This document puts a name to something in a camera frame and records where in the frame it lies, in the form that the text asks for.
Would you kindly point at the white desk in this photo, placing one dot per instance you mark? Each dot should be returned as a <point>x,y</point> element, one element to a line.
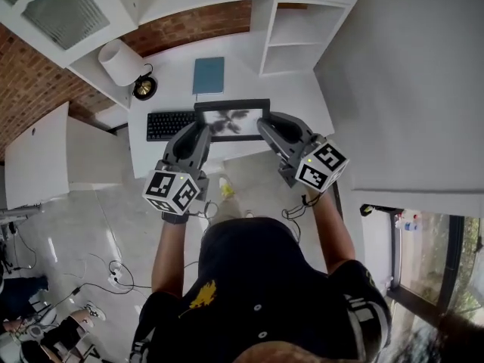
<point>242,78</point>

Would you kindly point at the grey metal table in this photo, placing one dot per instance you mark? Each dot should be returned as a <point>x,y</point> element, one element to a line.
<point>19,212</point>

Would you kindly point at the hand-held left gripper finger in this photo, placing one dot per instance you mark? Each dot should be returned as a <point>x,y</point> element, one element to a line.
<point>202,146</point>
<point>174,146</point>

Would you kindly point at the black picture frame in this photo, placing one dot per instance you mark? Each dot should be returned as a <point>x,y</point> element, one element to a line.
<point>230,121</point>

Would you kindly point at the person's left shoe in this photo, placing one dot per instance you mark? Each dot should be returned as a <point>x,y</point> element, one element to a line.
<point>226,187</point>

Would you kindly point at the black framed window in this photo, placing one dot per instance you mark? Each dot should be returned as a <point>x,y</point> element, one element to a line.
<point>452,263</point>

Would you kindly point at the person's black shirt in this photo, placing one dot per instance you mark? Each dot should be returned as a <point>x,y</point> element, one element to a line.
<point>257,278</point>

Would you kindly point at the clear plastic bottle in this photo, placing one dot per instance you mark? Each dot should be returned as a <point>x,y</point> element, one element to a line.
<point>410,225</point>

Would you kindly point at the person's left forearm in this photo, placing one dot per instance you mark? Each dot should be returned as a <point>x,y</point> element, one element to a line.
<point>168,259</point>

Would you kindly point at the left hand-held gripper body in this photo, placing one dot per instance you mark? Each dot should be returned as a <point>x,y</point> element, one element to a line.
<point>170,187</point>

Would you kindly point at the teal notebook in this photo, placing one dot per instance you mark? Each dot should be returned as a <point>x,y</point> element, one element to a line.
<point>208,76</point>

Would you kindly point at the person's right forearm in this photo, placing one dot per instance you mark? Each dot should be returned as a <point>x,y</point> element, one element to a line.
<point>334,233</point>

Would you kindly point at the white side cabinet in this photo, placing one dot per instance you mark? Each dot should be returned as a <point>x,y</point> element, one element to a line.
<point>38,157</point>

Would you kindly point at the white power strip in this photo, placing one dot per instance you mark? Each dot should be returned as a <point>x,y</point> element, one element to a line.
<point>114,277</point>

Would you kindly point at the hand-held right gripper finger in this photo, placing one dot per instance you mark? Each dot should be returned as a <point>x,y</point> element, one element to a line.
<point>293,125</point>
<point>272,138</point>

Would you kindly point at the person's shoe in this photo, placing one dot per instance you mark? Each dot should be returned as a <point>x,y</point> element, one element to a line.
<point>226,187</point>
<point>249,214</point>

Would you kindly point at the white table lamp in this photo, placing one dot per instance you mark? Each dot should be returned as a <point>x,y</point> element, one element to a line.
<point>119,62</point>

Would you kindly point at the person's right shoe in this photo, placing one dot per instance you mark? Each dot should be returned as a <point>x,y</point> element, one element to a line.
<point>249,214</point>

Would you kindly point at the black keyboard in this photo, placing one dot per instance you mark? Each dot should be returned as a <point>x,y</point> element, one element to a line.
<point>166,125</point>

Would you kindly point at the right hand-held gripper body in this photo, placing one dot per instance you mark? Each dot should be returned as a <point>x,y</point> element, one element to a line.
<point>321,165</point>

